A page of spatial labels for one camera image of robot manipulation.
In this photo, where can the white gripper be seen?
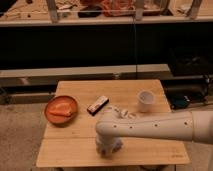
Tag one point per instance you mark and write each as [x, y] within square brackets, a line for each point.
[106, 145]

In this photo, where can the wooden table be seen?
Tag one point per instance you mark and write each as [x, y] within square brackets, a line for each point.
[74, 145]

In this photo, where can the white plastic cup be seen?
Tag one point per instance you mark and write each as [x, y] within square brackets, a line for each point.
[146, 100]

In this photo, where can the grey metal bench rail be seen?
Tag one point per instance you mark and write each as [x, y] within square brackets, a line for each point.
[51, 76]

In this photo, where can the orange food on plate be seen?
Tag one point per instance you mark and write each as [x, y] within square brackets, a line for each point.
[61, 109]

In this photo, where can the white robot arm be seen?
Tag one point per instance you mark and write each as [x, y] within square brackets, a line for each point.
[194, 126]

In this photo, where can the red cloth on shelf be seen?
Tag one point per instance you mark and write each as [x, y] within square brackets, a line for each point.
[116, 8]

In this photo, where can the orange round plate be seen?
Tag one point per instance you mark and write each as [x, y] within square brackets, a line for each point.
[54, 119]

